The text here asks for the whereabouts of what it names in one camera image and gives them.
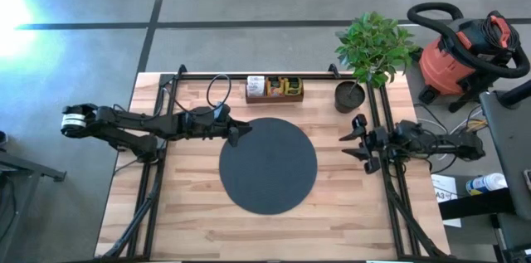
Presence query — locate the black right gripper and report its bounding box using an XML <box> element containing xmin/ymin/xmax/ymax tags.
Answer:
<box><xmin>339</xmin><ymin>113</ymin><xmax>395</xmax><ymax>175</ymax></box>

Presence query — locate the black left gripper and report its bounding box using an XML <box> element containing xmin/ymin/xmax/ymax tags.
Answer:
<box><xmin>202</xmin><ymin>107</ymin><xmax>253</xmax><ymax>148</ymax></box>

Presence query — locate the white tea packet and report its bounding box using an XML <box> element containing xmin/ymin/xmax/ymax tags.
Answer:
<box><xmin>246</xmin><ymin>75</ymin><xmax>266</xmax><ymax>98</ymax></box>

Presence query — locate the green yellow tea packet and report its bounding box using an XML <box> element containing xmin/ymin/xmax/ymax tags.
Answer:
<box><xmin>285</xmin><ymin>76</ymin><xmax>304</xmax><ymax>97</ymax></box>

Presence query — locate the wooden tea organizer box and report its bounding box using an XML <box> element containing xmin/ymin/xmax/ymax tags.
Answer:
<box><xmin>245</xmin><ymin>75</ymin><xmax>304</xmax><ymax>105</ymax></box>

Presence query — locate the round dark woven placemat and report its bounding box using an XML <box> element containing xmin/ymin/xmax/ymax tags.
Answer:
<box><xmin>218</xmin><ymin>117</ymin><xmax>319</xmax><ymax>216</ymax></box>

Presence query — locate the white paper sheet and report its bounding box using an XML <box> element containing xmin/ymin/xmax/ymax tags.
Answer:
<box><xmin>430</xmin><ymin>173</ymin><xmax>463</xmax><ymax>229</ymax></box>

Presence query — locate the green plant in black pot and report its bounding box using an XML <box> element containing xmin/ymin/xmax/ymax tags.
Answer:
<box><xmin>334</xmin><ymin>11</ymin><xmax>420</xmax><ymax>114</ymax></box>

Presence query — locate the orange black shop vacuum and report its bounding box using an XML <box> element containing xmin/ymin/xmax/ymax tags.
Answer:
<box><xmin>406</xmin><ymin>1</ymin><xmax>531</xmax><ymax>113</ymax></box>

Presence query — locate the white blue bottle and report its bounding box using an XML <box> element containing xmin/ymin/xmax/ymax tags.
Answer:
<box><xmin>465</xmin><ymin>172</ymin><xmax>509</xmax><ymax>197</ymax></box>

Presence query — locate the black cart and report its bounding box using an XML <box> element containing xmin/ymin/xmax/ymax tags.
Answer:
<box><xmin>438</xmin><ymin>80</ymin><xmax>531</xmax><ymax>263</ymax></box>

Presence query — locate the black floor stand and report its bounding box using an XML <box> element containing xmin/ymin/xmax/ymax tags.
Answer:
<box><xmin>0</xmin><ymin>129</ymin><xmax>67</xmax><ymax>263</ymax></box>

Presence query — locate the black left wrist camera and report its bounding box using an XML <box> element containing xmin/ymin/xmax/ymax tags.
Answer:
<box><xmin>214</xmin><ymin>103</ymin><xmax>231</xmax><ymax>121</ymax></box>

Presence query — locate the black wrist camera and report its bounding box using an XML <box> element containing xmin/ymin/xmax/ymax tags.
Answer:
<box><xmin>214</xmin><ymin>103</ymin><xmax>231</xmax><ymax>121</ymax></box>
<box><xmin>393</xmin><ymin>119</ymin><xmax>424</xmax><ymax>148</ymax></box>

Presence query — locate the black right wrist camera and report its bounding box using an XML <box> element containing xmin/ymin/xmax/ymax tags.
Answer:
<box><xmin>393</xmin><ymin>119</ymin><xmax>424</xmax><ymax>148</ymax></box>

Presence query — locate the black left camera cable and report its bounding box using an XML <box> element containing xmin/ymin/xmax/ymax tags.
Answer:
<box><xmin>206</xmin><ymin>73</ymin><xmax>232</xmax><ymax>111</ymax></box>

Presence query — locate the yellow cable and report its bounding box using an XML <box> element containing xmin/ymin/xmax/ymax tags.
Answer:
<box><xmin>464</xmin><ymin>118</ymin><xmax>489</xmax><ymax>132</ymax></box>

